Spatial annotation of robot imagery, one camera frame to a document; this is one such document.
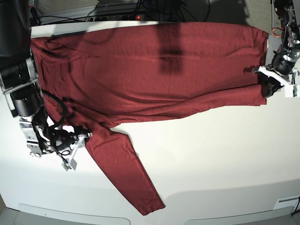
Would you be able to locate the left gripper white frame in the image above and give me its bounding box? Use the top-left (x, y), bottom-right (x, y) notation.
top-left (253, 66), bottom-right (300, 98)

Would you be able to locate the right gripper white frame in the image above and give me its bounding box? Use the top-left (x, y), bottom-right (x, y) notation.
top-left (56, 126), bottom-right (92, 171)

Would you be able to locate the dark red long-sleeve shirt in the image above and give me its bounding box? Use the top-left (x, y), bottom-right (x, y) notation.
top-left (30, 22), bottom-right (268, 216)

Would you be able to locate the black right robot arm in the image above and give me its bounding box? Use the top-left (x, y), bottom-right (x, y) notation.
top-left (0, 0), bottom-right (92, 171)

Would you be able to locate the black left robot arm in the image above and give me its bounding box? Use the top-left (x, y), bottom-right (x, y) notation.
top-left (253, 0), bottom-right (300, 98)

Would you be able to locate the thin metal stand pole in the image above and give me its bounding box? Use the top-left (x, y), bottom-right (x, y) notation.
top-left (270, 0), bottom-right (275, 32)

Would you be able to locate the white label plate on table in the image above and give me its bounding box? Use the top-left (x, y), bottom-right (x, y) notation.
top-left (273, 195), bottom-right (300, 210)

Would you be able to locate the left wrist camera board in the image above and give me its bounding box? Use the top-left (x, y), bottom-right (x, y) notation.
top-left (284, 84), bottom-right (300, 98)

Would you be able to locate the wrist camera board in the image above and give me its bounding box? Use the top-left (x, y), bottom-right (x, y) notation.
top-left (284, 84), bottom-right (300, 98)
top-left (62, 161), bottom-right (77, 171)

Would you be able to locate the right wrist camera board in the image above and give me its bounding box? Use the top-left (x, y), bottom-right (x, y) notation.
top-left (62, 161), bottom-right (77, 171)

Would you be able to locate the black cable at table corner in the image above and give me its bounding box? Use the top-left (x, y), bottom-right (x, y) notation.
top-left (291, 196), bottom-right (300, 217)

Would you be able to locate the black power strip red switch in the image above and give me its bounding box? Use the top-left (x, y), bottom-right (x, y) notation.
top-left (89, 15), bottom-right (144, 22)

